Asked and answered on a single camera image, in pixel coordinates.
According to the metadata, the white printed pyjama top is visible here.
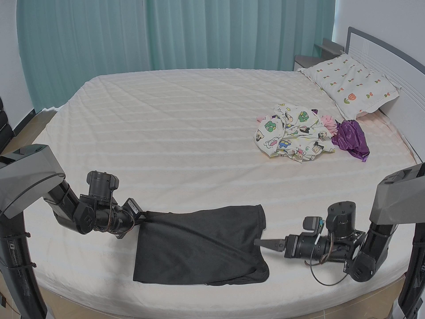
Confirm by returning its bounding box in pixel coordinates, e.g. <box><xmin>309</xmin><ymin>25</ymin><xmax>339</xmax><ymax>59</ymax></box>
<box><xmin>253</xmin><ymin>103</ymin><xmax>336</xmax><ymax>163</ymax></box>

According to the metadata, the pink garment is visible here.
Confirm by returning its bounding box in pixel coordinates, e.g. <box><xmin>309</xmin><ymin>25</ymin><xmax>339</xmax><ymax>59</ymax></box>
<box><xmin>255</xmin><ymin>114</ymin><xmax>340</xmax><ymax>136</ymax></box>

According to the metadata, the white printed pillow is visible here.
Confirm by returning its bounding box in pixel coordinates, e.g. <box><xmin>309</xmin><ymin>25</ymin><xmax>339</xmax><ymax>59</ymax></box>
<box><xmin>297</xmin><ymin>53</ymin><xmax>401</xmax><ymax>120</ymax></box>

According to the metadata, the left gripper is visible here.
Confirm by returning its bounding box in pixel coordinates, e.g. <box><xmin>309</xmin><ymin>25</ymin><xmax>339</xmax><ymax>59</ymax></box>
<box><xmin>106</xmin><ymin>197</ymin><xmax>145</xmax><ymax>240</ymax></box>

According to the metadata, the dark grey chest of drawers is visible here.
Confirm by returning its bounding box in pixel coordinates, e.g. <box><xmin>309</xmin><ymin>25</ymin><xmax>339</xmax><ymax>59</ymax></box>
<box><xmin>0</xmin><ymin>97</ymin><xmax>15</xmax><ymax>154</ymax></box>

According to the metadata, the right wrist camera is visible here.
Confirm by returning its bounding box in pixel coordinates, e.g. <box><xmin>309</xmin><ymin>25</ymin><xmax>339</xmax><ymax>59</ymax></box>
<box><xmin>303</xmin><ymin>216</ymin><xmax>325</xmax><ymax>236</ymax></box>

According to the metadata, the grey bedside table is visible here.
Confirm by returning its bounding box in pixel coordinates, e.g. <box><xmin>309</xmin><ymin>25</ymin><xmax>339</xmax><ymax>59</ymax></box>
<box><xmin>294</xmin><ymin>38</ymin><xmax>345</xmax><ymax>70</ymax></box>

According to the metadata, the blue-green curtain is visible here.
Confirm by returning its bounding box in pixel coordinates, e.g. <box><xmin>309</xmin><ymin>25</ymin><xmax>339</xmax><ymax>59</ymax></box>
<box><xmin>146</xmin><ymin>0</ymin><xmax>336</xmax><ymax>72</ymax></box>
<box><xmin>17</xmin><ymin>0</ymin><xmax>156</xmax><ymax>112</ymax></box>

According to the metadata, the bed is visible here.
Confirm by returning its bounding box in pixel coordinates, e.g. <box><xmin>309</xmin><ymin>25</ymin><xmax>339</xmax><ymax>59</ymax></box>
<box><xmin>18</xmin><ymin>27</ymin><xmax>425</xmax><ymax>311</ymax></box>

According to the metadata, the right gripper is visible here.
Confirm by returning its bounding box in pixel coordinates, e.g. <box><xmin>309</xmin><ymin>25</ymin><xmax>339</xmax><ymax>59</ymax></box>
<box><xmin>284</xmin><ymin>234</ymin><xmax>329</xmax><ymax>261</ymax></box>

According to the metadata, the black T-shirt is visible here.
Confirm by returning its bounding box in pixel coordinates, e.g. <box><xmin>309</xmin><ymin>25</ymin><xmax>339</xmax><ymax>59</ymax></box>
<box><xmin>133</xmin><ymin>204</ymin><xmax>270</xmax><ymax>286</ymax></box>

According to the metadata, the black cable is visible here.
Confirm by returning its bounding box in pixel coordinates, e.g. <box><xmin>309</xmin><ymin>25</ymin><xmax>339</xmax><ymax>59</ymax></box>
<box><xmin>310</xmin><ymin>259</ymin><xmax>349</xmax><ymax>286</ymax></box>

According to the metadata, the purple garment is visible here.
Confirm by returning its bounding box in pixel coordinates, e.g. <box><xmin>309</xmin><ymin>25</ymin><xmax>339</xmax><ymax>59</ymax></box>
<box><xmin>331</xmin><ymin>119</ymin><xmax>371</xmax><ymax>163</ymax></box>

